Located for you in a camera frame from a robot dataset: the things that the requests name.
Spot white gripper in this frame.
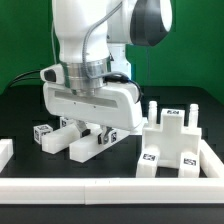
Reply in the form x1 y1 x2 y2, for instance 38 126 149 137
43 82 142 145

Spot white chair side frame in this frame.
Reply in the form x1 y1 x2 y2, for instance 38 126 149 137
42 123 130 163

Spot white chair seat block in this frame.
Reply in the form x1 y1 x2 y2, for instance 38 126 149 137
142 101 202 168

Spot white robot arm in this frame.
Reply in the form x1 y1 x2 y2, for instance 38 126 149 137
41 0 172 144

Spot white flat chair panel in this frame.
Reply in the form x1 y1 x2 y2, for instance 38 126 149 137
130 117 148 135

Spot small white cube left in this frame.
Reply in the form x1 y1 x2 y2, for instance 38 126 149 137
33 124 53 144

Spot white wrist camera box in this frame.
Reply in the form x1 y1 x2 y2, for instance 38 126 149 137
40 64 65 84

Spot black cables at base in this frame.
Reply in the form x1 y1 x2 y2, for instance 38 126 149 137
3 69 43 94

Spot white border fence frame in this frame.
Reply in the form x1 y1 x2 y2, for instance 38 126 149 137
0 142 224 205

